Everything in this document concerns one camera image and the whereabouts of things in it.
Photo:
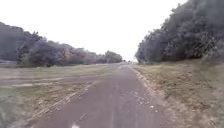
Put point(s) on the grey gravel path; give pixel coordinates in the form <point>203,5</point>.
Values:
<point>116,100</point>

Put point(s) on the row of trees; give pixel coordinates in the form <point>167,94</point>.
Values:
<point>50,51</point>

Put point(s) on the grass field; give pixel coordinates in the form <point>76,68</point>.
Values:
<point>46,86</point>

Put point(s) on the dense wood of trees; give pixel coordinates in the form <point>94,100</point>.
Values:
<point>190,33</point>

